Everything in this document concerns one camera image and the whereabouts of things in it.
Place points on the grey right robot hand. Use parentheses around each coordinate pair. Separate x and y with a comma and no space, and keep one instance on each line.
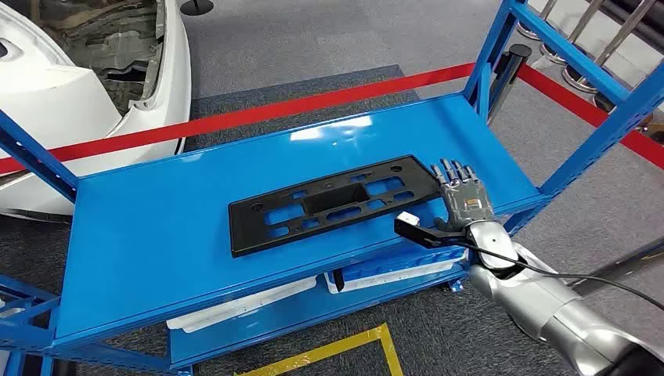
(467,200)

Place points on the long black plastic car part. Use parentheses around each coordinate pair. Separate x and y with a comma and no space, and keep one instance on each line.
(249,228)

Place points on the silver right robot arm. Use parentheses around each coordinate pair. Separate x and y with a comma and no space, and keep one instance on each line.
(544,306)

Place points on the small black part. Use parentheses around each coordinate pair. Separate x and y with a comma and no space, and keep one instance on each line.
(338,280)

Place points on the blue metal shelf rack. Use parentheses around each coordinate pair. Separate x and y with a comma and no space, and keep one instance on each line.
(155,233)

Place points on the yellow floor tape square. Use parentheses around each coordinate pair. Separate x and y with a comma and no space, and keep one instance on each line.
(321,353)

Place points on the white plastic tray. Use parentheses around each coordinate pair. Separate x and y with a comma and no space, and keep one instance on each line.
(233,309)

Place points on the black round stanchion base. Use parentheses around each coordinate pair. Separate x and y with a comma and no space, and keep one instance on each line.
(197,8)

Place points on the white car body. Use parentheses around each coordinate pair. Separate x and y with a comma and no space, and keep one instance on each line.
(52,104)

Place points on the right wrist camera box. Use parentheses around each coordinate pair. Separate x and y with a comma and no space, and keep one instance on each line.
(409,218)

